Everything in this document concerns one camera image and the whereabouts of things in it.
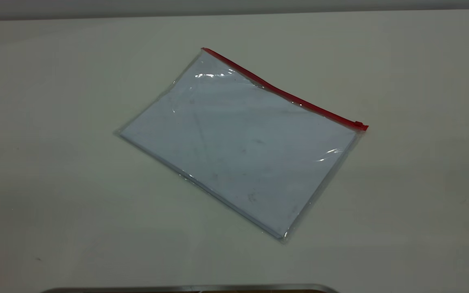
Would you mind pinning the transparent zip bag red zipper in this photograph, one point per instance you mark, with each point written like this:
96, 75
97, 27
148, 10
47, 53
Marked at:
242, 146

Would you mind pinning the red zipper slider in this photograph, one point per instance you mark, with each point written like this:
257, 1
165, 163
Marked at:
359, 124

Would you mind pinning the metal edge strip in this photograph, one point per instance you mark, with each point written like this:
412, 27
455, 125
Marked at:
185, 289

